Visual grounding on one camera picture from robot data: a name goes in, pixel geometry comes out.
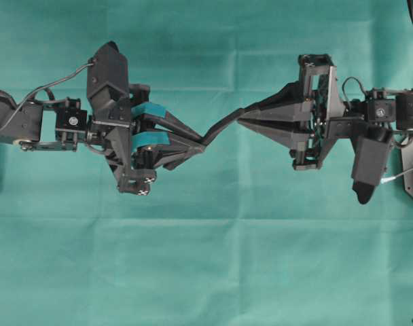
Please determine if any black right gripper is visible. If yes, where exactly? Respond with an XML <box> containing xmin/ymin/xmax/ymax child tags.
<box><xmin>237</xmin><ymin>54</ymin><xmax>386</xmax><ymax>170</ymax></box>

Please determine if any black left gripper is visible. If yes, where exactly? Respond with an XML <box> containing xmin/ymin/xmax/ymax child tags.
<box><xmin>86</xmin><ymin>84</ymin><xmax>205</xmax><ymax>196</ymax></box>

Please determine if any black velcro strip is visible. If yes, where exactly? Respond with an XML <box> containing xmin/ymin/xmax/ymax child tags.
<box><xmin>200</xmin><ymin>107</ymin><xmax>259</xmax><ymax>146</ymax></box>

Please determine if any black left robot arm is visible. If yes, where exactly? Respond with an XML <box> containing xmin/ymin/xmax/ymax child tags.
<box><xmin>0</xmin><ymin>84</ymin><xmax>206</xmax><ymax>196</ymax></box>

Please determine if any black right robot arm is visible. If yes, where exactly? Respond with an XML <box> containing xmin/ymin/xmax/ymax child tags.
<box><xmin>237</xmin><ymin>54</ymin><xmax>413</xmax><ymax>180</ymax></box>

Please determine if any green table cloth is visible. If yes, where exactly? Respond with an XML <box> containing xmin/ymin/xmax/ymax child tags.
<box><xmin>0</xmin><ymin>1</ymin><xmax>413</xmax><ymax>325</ymax></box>

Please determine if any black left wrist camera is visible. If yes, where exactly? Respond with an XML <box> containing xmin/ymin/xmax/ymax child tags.
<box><xmin>86</xmin><ymin>41</ymin><xmax>131</xmax><ymax>126</ymax></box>

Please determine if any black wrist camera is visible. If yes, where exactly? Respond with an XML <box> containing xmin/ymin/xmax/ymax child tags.
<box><xmin>86</xmin><ymin>41</ymin><xmax>131</xmax><ymax>126</ymax></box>
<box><xmin>351</xmin><ymin>125</ymin><xmax>393</xmax><ymax>204</ymax></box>

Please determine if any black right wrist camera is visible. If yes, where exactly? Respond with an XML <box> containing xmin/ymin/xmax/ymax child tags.
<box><xmin>351</xmin><ymin>125</ymin><xmax>393</xmax><ymax>204</ymax></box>

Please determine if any black right camera cable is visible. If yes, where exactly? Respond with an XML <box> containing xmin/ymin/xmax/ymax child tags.
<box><xmin>379</xmin><ymin>168</ymin><xmax>413</xmax><ymax>184</ymax></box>

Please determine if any black camera cable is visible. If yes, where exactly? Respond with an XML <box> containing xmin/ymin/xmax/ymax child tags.
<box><xmin>379</xmin><ymin>168</ymin><xmax>413</xmax><ymax>184</ymax></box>
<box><xmin>4</xmin><ymin>60</ymin><xmax>95</xmax><ymax>126</ymax></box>

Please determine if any black left camera cable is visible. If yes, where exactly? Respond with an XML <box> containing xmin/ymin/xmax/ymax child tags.
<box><xmin>4</xmin><ymin>60</ymin><xmax>95</xmax><ymax>126</ymax></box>

